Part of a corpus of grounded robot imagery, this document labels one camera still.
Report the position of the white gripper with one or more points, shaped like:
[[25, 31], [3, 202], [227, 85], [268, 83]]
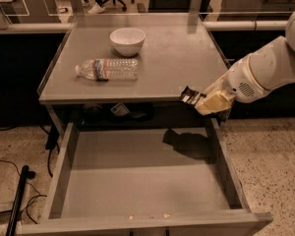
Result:
[[241, 80]]

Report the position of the white ceramic bowl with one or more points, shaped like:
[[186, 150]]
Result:
[[128, 41]]

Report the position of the clear plastic water bottle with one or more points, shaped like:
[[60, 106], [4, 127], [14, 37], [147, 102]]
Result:
[[108, 69]]

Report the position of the white tag under cabinet top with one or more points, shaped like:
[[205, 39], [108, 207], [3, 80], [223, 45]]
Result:
[[120, 110]]

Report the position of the grey metal cabinet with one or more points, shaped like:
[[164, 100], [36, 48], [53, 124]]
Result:
[[176, 54]]

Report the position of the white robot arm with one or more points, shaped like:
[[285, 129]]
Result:
[[254, 76]]

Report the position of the open grey top drawer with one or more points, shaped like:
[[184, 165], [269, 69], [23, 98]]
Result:
[[146, 182]]

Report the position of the black chocolate rxbar wrapper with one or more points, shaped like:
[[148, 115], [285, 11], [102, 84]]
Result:
[[191, 96]]

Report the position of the black pole on floor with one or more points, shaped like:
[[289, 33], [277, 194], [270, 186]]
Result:
[[11, 227]]

